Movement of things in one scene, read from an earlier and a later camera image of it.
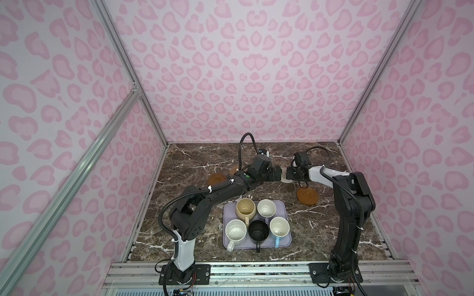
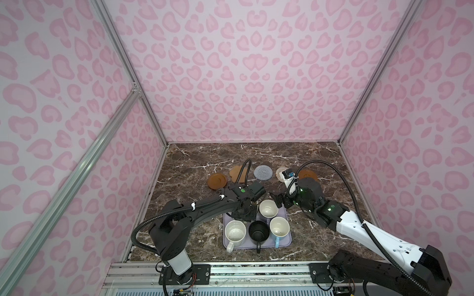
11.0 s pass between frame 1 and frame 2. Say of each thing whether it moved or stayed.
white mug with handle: stayed
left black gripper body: moved
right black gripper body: moved
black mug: stayed
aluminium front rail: stayed
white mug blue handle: stayed
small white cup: stayed
